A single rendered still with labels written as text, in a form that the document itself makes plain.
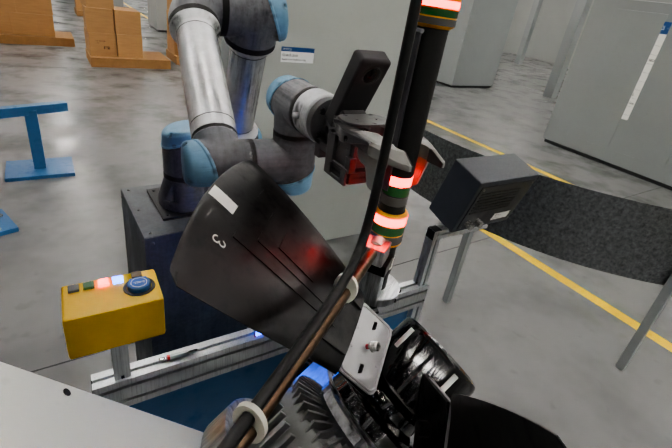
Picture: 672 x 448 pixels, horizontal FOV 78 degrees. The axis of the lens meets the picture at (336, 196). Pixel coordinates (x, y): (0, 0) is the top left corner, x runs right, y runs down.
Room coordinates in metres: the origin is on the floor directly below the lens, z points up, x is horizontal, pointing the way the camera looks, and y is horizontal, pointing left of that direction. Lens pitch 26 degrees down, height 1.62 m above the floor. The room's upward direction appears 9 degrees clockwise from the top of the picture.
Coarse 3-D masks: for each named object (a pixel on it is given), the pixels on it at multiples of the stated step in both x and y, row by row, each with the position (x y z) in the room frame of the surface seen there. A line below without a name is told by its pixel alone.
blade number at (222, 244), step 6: (216, 228) 0.33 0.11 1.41; (210, 234) 0.32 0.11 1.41; (216, 234) 0.33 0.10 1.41; (222, 234) 0.33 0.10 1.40; (210, 240) 0.32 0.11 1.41; (216, 240) 0.32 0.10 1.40; (222, 240) 0.33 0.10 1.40; (228, 240) 0.33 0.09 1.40; (216, 246) 0.32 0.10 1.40; (222, 246) 0.32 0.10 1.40; (228, 246) 0.33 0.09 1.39; (222, 252) 0.32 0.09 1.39; (228, 252) 0.32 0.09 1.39
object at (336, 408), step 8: (328, 384) 0.37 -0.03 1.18; (328, 392) 0.36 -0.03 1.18; (336, 392) 0.38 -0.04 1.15; (328, 400) 0.35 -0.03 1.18; (336, 400) 0.34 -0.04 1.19; (336, 408) 0.33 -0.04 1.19; (344, 408) 0.34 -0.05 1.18; (336, 416) 0.32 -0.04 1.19; (344, 416) 0.32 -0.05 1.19; (344, 424) 0.32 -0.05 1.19; (352, 424) 0.32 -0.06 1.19; (344, 432) 0.31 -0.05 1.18; (352, 432) 0.31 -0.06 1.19; (360, 432) 0.32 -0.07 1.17; (352, 440) 0.30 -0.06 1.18; (360, 440) 0.30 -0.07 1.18; (368, 440) 0.31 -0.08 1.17
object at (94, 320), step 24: (96, 288) 0.59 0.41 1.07; (120, 288) 0.60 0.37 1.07; (72, 312) 0.52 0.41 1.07; (96, 312) 0.53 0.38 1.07; (120, 312) 0.55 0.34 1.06; (144, 312) 0.57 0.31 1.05; (72, 336) 0.51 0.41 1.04; (96, 336) 0.53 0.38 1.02; (120, 336) 0.55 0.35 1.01; (144, 336) 0.57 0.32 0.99
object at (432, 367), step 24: (432, 336) 0.39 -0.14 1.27; (384, 360) 0.38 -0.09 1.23; (408, 360) 0.37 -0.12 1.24; (432, 360) 0.36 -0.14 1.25; (336, 384) 0.36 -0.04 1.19; (384, 384) 0.35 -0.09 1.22; (408, 384) 0.35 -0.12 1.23; (456, 384) 0.35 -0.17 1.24; (360, 408) 0.32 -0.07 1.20; (384, 408) 0.34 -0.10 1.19; (408, 408) 0.33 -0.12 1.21; (384, 432) 0.31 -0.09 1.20; (408, 432) 0.33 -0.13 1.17
